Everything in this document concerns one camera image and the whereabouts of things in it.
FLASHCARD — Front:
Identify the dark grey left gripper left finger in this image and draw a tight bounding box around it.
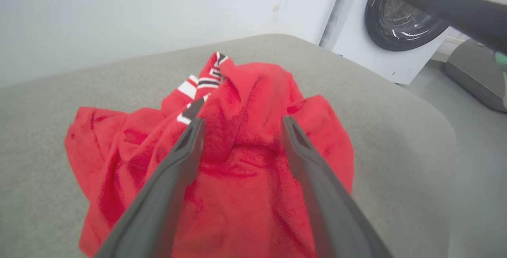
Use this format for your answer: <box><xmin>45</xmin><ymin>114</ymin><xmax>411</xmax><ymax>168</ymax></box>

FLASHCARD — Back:
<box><xmin>94</xmin><ymin>118</ymin><xmax>206</xmax><ymax>258</ymax></box>

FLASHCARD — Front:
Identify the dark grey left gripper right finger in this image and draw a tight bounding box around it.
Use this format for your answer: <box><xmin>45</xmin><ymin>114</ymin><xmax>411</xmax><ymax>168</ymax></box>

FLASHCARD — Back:
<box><xmin>281</xmin><ymin>116</ymin><xmax>393</xmax><ymax>258</ymax></box>

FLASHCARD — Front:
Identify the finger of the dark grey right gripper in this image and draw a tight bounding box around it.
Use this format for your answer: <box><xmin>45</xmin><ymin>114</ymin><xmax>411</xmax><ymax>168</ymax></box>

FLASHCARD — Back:
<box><xmin>398</xmin><ymin>0</ymin><xmax>507</xmax><ymax>53</ymax></box>

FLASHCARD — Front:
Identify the red garment with white sleeves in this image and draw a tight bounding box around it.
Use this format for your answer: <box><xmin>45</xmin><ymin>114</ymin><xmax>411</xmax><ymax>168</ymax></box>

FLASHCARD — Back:
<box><xmin>65</xmin><ymin>51</ymin><xmax>355</xmax><ymax>258</ymax></box>

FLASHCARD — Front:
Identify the grey upholstered stool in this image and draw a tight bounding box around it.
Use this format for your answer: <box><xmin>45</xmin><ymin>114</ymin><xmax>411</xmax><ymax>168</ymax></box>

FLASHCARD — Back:
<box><xmin>445</xmin><ymin>38</ymin><xmax>507</xmax><ymax>113</ymax></box>

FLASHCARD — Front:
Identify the black round washing machine door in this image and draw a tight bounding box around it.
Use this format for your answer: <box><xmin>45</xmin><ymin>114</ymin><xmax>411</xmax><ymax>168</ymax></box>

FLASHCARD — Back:
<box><xmin>365</xmin><ymin>0</ymin><xmax>473</xmax><ymax>52</ymax></box>

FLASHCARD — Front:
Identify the white washing machine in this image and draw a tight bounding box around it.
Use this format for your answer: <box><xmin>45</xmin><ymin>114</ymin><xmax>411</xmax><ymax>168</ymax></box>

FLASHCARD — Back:
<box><xmin>319</xmin><ymin>0</ymin><xmax>507</xmax><ymax>85</ymax></box>

